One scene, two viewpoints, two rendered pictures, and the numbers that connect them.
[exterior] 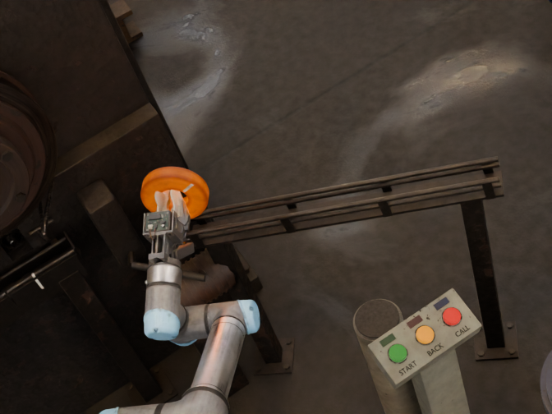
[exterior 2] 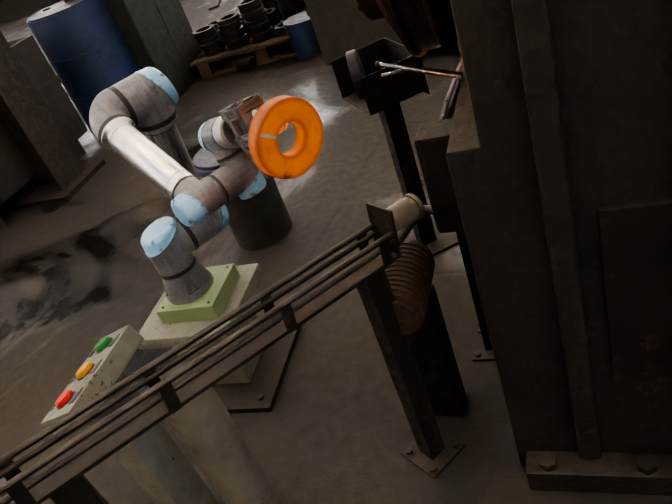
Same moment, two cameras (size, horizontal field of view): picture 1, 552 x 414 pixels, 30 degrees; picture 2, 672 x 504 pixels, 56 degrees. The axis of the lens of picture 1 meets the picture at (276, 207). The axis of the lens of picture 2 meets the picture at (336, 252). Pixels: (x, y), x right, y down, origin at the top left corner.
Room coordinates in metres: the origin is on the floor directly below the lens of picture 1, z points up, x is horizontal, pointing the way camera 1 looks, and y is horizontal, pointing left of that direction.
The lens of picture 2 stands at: (2.37, -0.64, 1.36)
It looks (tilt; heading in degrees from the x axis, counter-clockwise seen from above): 33 degrees down; 130
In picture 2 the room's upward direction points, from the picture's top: 21 degrees counter-clockwise
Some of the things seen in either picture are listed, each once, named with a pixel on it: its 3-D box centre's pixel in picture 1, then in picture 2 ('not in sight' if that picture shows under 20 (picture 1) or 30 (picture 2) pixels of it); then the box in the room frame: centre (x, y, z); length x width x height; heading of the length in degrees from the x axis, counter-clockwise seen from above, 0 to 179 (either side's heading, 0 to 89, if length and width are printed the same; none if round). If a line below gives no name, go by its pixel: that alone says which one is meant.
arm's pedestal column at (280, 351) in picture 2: not in sight; (219, 338); (0.96, 0.31, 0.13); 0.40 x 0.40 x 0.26; 16
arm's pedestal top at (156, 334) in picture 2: not in sight; (200, 305); (0.96, 0.31, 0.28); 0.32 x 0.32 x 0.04; 16
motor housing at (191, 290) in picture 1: (215, 324); (422, 347); (1.73, 0.28, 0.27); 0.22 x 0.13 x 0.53; 104
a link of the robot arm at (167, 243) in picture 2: not in sight; (167, 244); (0.96, 0.31, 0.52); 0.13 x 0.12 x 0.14; 71
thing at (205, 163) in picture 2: not in sight; (246, 192); (0.60, 1.03, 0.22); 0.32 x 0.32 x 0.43
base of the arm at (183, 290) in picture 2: not in sight; (183, 276); (0.96, 0.31, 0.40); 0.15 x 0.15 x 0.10
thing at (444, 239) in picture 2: not in sight; (401, 155); (1.37, 1.04, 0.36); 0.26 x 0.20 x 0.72; 139
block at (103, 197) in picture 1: (112, 223); (452, 176); (1.85, 0.41, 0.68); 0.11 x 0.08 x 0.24; 14
